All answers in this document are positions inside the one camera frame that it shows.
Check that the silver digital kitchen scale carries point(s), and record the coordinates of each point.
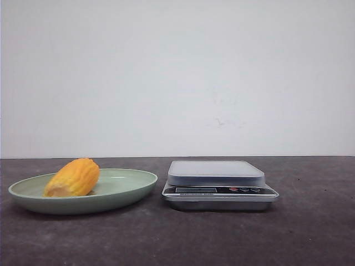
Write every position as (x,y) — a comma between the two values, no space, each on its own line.
(217,186)

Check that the green oval plate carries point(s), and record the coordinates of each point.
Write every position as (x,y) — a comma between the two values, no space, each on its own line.
(116,187)

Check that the yellow corn cob piece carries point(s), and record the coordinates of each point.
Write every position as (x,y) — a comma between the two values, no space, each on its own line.
(76,178)

